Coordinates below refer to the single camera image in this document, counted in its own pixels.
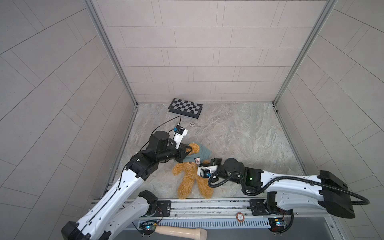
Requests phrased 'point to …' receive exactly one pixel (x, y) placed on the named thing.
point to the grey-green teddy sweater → (203, 154)
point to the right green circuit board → (277, 225)
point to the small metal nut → (192, 124)
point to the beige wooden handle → (199, 233)
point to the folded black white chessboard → (185, 108)
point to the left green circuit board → (147, 228)
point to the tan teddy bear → (190, 173)
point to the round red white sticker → (240, 216)
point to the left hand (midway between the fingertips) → (195, 148)
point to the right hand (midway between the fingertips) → (199, 166)
